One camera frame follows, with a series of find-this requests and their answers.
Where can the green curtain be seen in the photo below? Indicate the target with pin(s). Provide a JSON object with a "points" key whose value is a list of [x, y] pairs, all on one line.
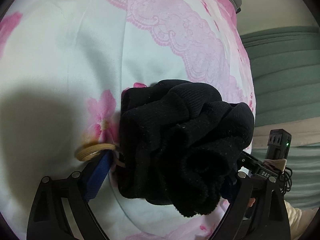
{"points": [[285, 70]]}

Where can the beige curtain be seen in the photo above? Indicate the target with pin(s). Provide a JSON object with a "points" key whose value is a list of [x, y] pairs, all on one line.
{"points": [[303, 132]]}

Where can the pink floral duvet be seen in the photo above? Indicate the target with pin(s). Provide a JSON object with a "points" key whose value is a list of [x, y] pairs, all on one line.
{"points": [[65, 64]]}

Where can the black pants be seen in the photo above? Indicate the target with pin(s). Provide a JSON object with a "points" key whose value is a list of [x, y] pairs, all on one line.
{"points": [[179, 144]]}

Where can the black camera box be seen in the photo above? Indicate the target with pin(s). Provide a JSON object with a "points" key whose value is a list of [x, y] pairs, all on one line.
{"points": [[278, 144]]}

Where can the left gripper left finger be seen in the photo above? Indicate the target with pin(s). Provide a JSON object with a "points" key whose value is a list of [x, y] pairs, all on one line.
{"points": [[48, 220]]}

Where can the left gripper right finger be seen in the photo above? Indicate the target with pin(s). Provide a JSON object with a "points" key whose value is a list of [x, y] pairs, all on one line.
{"points": [[257, 212]]}

